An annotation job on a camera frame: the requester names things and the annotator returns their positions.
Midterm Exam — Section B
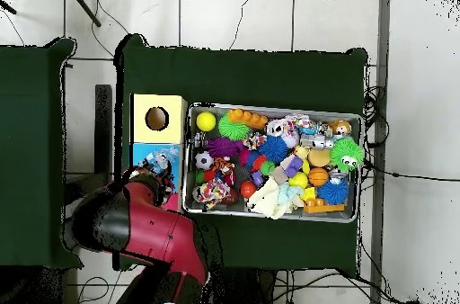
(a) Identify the black flat panel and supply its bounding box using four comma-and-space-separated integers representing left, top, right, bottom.
93, 84, 113, 190

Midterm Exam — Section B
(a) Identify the black floor cable with plug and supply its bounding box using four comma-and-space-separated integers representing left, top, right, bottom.
362, 159, 460, 183

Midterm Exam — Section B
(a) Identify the dark green tablecloth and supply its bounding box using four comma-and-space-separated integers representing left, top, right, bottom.
113, 33, 368, 276
0, 38, 84, 270

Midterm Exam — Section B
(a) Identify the silver toy robot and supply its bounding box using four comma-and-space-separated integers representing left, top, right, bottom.
299, 132, 335, 150

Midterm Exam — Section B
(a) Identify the wooden box with three holes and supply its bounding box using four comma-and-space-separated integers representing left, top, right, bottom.
128, 93, 188, 212

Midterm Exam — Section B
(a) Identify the small soccer ball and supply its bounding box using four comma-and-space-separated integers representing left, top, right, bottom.
194, 150, 215, 171

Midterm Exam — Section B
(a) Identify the black tripod leg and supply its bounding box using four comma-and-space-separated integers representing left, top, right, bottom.
64, 0, 102, 28
0, 0, 18, 16

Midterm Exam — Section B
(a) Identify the blue spiky ball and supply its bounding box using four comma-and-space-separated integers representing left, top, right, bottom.
259, 134, 291, 164

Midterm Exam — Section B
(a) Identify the yellow ball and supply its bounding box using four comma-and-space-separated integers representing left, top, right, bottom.
195, 111, 217, 132

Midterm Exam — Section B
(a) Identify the green spiky ball with eyes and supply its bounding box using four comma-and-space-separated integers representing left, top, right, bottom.
329, 138, 365, 173

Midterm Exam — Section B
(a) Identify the orange toy block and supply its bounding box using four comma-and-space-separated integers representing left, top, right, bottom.
226, 107, 270, 130

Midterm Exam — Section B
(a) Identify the cream knitted cloth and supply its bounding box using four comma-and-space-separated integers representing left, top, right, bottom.
245, 174, 305, 220

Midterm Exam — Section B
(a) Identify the purple spiky ball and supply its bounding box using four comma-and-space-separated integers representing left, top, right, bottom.
206, 137, 246, 158

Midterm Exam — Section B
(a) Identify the clear mesh bin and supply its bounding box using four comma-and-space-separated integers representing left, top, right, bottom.
181, 102, 363, 225

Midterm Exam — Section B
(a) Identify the small basketball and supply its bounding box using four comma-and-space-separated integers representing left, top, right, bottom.
307, 166, 331, 188

